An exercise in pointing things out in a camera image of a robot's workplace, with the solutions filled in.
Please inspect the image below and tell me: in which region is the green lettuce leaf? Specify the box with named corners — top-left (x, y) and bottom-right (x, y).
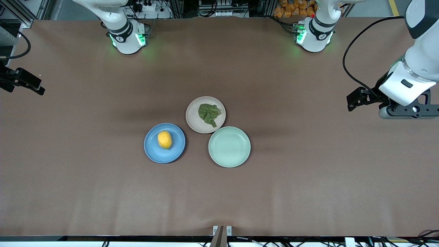
top-left (198, 103), bottom-right (222, 128)

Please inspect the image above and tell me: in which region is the metal bracket with wedge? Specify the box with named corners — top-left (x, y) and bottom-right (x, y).
top-left (210, 225), bottom-right (233, 247)

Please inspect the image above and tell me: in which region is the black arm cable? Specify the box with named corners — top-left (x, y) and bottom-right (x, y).
top-left (6, 31), bottom-right (31, 59)
top-left (343, 16), bottom-right (406, 94)

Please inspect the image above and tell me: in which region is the yellow lemon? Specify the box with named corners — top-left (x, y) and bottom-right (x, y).
top-left (157, 130), bottom-right (173, 150)

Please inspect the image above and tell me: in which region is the white power strip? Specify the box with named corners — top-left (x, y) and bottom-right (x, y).
top-left (132, 0), bottom-right (162, 12)

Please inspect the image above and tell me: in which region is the aluminium frame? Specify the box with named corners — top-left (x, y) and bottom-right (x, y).
top-left (0, 0), bottom-right (55, 69)

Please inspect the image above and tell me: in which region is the white electronics unit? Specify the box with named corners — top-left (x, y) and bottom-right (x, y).
top-left (199, 0), bottom-right (249, 17)

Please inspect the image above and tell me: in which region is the beige plate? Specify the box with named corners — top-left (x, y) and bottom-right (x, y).
top-left (186, 96), bottom-right (226, 134)

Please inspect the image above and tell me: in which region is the pale green plate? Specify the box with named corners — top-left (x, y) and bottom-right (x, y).
top-left (208, 126), bottom-right (251, 168)

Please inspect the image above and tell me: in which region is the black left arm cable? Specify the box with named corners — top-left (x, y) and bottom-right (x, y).
top-left (343, 16), bottom-right (406, 94)

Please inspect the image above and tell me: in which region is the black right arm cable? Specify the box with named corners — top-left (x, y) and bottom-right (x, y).
top-left (6, 31), bottom-right (31, 59)

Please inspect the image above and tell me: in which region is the blue plate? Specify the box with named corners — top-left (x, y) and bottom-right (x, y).
top-left (144, 123), bottom-right (186, 164)

